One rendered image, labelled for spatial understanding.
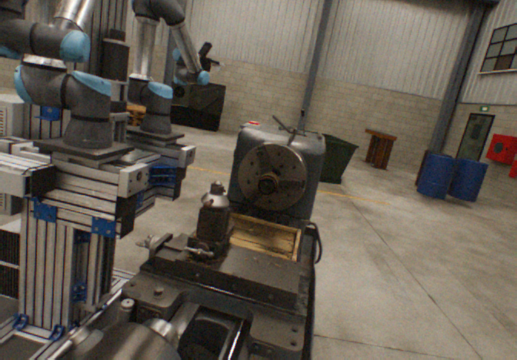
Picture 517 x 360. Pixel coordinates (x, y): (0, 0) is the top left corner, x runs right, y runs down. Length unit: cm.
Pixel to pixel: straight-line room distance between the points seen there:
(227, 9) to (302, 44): 277
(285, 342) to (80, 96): 92
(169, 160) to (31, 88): 65
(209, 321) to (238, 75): 1074
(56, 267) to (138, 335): 127
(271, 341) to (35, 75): 100
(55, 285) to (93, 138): 79
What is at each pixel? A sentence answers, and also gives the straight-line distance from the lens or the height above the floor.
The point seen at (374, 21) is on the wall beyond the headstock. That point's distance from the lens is 1223.
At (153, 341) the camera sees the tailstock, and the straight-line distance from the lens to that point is 43.
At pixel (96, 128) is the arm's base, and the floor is 123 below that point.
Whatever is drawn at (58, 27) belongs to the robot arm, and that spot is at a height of 150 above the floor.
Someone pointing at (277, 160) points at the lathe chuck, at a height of 116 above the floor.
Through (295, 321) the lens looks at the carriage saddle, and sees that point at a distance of 89.
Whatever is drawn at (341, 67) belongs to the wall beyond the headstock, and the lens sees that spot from 1175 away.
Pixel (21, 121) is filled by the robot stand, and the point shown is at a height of 115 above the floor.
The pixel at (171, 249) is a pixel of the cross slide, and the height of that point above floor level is 96.
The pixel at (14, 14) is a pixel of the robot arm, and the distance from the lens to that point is 98.
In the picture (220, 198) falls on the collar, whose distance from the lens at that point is 86.
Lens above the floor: 143
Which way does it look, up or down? 13 degrees down
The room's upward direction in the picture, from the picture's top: 11 degrees clockwise
